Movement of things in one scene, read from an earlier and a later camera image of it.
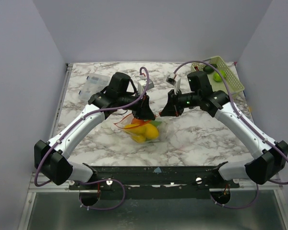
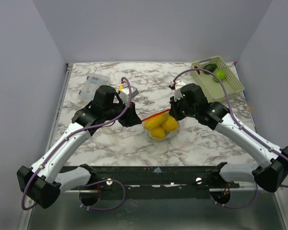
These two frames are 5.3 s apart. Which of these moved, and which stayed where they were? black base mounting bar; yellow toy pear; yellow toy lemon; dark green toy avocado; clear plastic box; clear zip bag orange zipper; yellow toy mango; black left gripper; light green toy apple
Moved: yellow toy mango; yellow toy lemon; black left gripper; clear zip bag orange zipper; yellow toy pear
Stayed: dark green toy avocado; black base mounting bar; light green toy apple; clear plastic box
